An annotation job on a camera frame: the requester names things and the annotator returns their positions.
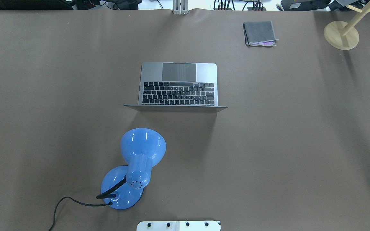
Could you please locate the aluminium frame post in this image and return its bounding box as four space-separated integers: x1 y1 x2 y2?
173 0 189 15

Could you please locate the grey laptop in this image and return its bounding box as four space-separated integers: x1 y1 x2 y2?
127 62 226 113

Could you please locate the black lamp power cable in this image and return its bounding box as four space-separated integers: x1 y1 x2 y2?
48 196 113 231

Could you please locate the folded grey cloth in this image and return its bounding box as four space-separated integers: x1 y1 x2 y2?
243 21 278 47

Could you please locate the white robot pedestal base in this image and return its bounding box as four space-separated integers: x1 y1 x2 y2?
136 220 222 231

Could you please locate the blue desk lamp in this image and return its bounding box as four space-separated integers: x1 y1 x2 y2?
96 128 166 210

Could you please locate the wooden cup rack stand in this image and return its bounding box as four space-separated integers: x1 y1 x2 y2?
323 1 370 51

